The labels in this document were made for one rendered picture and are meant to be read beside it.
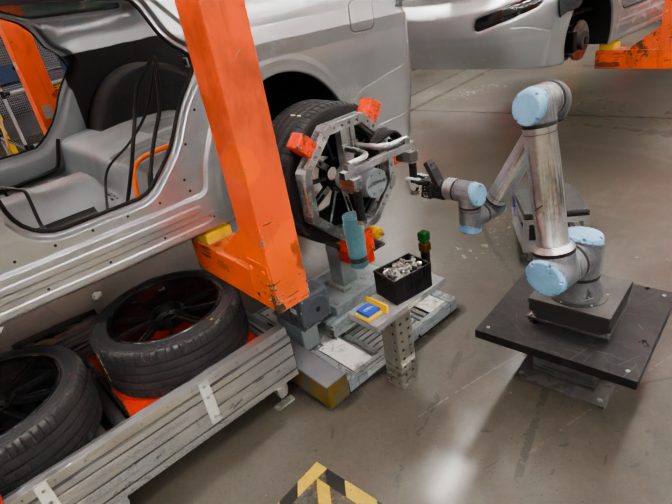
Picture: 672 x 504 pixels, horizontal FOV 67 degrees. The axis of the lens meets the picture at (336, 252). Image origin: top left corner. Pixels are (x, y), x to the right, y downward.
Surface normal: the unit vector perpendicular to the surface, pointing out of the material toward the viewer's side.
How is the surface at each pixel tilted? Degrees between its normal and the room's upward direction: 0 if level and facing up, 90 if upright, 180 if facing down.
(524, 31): 89
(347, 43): 90
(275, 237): 90
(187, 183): 90
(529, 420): 0
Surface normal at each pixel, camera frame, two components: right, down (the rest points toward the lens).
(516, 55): -0.20, 0.71
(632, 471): -0.16, -0.87
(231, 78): 0.66, 0.26
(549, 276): -0.75, 0.46
